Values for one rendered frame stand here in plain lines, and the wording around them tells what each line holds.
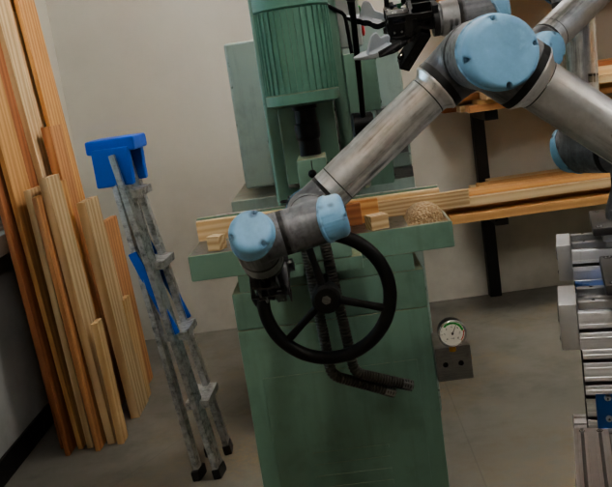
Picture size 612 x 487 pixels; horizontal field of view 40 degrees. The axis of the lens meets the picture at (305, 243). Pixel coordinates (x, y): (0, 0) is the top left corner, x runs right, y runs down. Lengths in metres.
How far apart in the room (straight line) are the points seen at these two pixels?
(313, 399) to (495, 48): 0.98
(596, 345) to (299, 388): 0.69
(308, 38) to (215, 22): 2.48
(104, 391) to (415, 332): 1.68
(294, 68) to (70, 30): 2.72
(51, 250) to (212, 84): 1.57
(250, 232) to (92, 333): 2.04
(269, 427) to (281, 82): 0.80
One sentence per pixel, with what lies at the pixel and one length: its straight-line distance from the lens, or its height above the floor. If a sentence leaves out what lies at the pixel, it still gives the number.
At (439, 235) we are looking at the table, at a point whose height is 0.87.
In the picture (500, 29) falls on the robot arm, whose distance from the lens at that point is 1.34.
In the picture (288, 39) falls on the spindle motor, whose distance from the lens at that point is 1.93.
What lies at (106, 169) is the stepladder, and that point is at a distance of 2.71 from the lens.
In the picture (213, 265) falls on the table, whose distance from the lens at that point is 1.90.
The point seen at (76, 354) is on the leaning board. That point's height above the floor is 0.39.
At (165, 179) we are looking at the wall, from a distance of 4.45.
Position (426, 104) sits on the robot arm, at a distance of 1.47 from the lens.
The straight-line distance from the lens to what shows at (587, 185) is 4.08.
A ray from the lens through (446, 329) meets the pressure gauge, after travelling 1.88.
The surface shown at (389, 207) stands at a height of 0.92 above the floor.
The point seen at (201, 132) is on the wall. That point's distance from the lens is 4.40.
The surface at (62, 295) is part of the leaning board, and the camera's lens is 3.19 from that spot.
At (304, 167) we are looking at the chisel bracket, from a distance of 1.97.
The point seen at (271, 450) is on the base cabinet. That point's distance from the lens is 2.04.
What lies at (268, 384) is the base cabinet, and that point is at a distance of 1.97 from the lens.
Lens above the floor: 1.25
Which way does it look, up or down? 11 degrees down
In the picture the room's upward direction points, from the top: 8 degrees counter-clockwise
